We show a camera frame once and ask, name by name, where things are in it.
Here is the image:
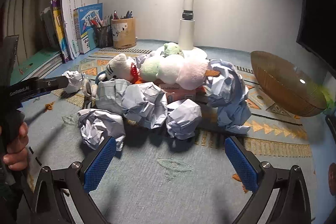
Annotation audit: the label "small paper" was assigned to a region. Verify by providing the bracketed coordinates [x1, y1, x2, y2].
[62, 71, 83, 94]

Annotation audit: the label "white cat plush toy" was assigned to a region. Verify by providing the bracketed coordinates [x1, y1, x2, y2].
[95, 53, 139, 85]

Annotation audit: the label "small tricolor plush balls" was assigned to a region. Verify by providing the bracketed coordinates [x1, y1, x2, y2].
[161, 42, 184, 57]

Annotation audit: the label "large paper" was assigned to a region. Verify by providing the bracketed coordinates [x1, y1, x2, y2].
[206, 59, 251, 135]

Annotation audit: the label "pink house shaped box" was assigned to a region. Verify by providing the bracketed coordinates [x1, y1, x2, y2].
[154, 80, 206, 103]

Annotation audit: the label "tricolor dango plush skewer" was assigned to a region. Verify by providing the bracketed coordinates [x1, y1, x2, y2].
[138, 54, 220, 90]

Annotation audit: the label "grid paper ball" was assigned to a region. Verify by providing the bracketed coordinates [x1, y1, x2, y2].
[95, 79, 131, 115]

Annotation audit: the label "person's left hand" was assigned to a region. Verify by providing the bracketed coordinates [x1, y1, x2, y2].
[2, 122, 29, 171]

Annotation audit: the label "green flat book stack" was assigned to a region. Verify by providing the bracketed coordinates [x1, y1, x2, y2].
[10, 48, 62, 85]

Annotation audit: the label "dark wooden chair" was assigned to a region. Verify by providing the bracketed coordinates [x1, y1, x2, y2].
[324, 114, 336, 224]

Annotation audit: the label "black mesh pen cup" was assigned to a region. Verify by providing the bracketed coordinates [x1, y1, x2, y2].
[93, 25, 113, 48]

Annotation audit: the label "patterned blue woven mat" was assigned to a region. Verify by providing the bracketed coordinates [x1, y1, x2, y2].
[18, 47, 316, 224]

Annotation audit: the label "blue cover workbook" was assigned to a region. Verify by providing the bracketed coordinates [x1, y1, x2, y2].
[73, 3, 103, 54]

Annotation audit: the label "yellow purple book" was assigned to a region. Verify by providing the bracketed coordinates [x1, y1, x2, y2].
[51, 0, 70, 63]

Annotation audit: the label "white paper workbook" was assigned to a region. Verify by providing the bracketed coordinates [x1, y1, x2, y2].
[60, 0, 98, 60]

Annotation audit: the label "wooden pen holder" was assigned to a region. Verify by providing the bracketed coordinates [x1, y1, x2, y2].
[111, 18, 136, 49]

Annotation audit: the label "green tissue pack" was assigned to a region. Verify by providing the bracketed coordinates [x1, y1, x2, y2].
[319, 85, 335, 115]

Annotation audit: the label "brown ribbed glass bowl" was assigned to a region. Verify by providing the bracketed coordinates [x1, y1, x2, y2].
[251, 51, 327, 117]

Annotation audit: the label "white desk lamp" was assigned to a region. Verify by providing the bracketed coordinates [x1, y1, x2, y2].
[154, 0, 209, 62]

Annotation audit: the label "black monitor screen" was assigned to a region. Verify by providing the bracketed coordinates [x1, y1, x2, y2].
[297, 0, 335, 75]

